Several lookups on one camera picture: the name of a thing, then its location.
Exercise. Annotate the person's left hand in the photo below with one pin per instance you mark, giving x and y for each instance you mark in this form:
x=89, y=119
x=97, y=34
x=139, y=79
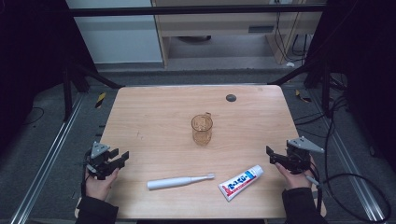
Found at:
x=99, y=186

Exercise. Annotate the dark round table grommet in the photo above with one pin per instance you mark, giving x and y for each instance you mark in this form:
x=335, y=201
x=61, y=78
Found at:
x=231, y=98

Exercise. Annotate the white toothpaste tube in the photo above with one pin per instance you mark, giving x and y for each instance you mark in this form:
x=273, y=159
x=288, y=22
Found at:
x=239, y=183

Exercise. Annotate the black horizontal frame bar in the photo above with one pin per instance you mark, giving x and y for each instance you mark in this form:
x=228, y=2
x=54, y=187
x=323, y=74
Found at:
x=186, y=11

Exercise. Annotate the white electric toothbrush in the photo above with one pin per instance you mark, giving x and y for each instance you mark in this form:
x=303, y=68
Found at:
x=174, y=182

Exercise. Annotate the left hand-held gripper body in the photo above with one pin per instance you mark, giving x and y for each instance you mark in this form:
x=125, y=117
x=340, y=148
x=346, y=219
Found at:
x=99, y=161

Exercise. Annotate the yellow black tape strip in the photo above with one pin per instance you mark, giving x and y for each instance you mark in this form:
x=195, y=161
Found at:
x=302, y=97
x=100, y=100

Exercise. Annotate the person's right hand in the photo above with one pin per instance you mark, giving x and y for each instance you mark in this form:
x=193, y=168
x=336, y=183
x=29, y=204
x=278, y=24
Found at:
x=295, y=180

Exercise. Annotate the small white floor object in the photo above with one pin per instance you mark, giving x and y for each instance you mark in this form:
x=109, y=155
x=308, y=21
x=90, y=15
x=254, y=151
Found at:
x=290, y=64

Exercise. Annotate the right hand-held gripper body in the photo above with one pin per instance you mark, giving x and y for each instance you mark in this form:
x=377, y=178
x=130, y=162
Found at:
x=299, y=155

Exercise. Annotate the black slanted frame strut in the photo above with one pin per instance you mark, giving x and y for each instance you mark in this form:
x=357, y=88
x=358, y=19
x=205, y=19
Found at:
x=93, y=76
x=299, y=73

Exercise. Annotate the white cabinet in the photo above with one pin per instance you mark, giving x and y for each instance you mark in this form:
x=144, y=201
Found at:
x=118, y=40

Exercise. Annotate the clear amber plastic cup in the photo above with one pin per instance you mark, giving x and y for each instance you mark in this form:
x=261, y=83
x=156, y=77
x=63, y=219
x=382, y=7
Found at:
x=202, y=132

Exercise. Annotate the light wooden desk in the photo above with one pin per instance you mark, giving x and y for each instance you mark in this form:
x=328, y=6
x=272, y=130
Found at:
x=218, y=26

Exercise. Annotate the aluminium floor rail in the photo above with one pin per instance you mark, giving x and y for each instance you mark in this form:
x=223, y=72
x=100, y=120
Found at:
x=348, y=161
x=46, y=158

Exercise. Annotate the black curtain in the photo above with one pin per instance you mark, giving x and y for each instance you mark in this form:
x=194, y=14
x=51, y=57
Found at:
x=367, y=68
x=31, y=62

